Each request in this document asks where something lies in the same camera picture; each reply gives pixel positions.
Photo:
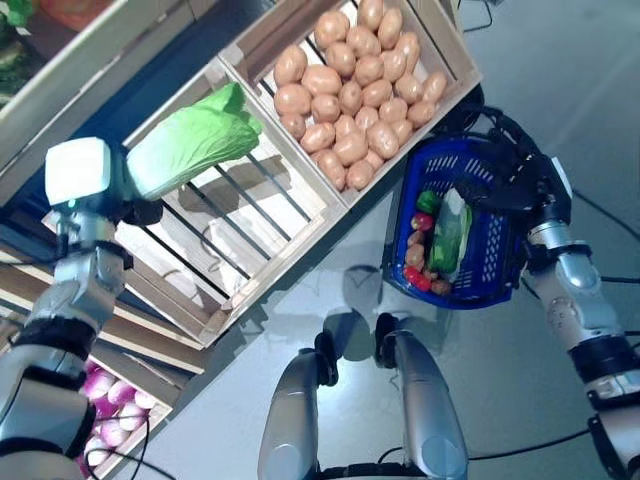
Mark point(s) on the small tan potato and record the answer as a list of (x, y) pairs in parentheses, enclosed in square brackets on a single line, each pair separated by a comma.
[(417, 239), (414, 255)]

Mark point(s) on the dark green bell pepper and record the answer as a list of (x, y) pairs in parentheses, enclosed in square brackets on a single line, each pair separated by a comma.
[(427, 200)]

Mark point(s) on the napa cabbage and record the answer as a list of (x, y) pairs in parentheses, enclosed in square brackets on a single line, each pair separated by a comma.
[(468, 227), (190, 140), (440, 240)]

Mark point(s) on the purple white turnip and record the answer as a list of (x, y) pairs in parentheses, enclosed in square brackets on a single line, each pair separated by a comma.
[(97, 382), (145, 400), (120, 392), (105, 407), (131, 415), (97, 456), (112, 432)]

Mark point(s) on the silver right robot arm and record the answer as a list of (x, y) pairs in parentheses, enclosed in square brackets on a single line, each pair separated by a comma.
[(575, 280)]

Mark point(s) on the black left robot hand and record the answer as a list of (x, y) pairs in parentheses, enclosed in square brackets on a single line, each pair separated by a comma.
[(122, 210)]

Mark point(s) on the silver left robot leg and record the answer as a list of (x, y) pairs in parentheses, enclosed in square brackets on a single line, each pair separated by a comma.
[(295, 410)]

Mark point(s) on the wooden turnip crate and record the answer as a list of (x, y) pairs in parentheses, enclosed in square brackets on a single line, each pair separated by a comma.
[(145, 435)]

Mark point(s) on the brown potato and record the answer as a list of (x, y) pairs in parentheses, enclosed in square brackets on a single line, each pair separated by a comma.
[(441, 287)]

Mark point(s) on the wooden cabbage crate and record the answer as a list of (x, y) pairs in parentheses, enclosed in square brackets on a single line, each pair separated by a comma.
[(275, 267)]

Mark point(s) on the large wooden pumpkin crate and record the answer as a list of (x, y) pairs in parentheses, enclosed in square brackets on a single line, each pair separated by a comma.
[(90, 50)]

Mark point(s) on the left wrist camera housing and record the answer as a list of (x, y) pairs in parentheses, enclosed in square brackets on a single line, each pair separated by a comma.
[(77, 170)]

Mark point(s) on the red pepper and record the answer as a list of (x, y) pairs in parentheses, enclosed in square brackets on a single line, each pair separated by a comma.
[(417, 277)]

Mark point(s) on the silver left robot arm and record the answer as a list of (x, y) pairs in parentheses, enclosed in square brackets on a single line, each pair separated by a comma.
[(75, 290)]

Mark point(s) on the blue plastic shopping basket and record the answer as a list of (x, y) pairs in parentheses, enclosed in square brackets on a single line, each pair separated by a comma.
[(492, 240)]

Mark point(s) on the wooden potato crate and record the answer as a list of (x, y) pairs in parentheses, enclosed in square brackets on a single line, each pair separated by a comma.
[(445, 40)]

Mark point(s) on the wooden display shelf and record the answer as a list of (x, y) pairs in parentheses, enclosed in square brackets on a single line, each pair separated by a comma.
[(160, 345)]

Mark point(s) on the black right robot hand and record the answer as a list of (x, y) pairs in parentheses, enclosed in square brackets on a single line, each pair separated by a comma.
[(520, 185)]

